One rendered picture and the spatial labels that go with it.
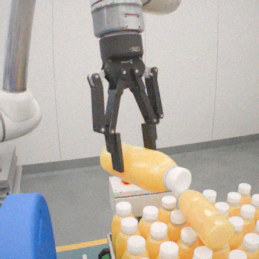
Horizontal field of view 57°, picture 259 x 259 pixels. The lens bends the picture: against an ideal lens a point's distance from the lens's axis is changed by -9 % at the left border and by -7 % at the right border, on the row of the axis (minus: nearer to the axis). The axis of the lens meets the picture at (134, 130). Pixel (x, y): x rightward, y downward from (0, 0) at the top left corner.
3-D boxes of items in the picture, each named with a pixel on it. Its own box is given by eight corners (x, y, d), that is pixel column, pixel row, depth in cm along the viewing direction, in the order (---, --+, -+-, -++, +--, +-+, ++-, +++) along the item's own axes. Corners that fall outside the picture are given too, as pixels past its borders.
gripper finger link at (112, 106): (129, 70, 43) (122, 67, 42) (117, 136, 43) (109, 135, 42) (117, 72, 46) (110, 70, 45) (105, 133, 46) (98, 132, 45)
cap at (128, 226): (118, 230, 59) (118, 224, 58) (125, 221, 62) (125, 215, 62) (133, 234, 57) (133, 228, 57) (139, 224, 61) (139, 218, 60)
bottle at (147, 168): (107, 135, 53) (170, 149, 38) (132, 148, 57) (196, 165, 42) (93, 166, 52) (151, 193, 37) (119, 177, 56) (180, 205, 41)
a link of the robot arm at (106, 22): (152, 0, 41) (156, 32, 42) (123, 13, 48) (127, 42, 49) (106, -5, 36) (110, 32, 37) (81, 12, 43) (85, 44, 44)
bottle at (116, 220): (131, 249, 76) (131, 201, 71) (139, 264, 70) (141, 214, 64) (110, 254, 74) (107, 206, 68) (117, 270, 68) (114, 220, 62)
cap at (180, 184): (171, 162, 39) (180, 165, 37) (186, 170, 41) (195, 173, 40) (161, 186, 38) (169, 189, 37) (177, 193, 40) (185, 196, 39)
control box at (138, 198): (110, 202, 85) (108, 175, 82) (166, 195, 89) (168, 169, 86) (114, 220, 76) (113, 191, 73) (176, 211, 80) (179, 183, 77)
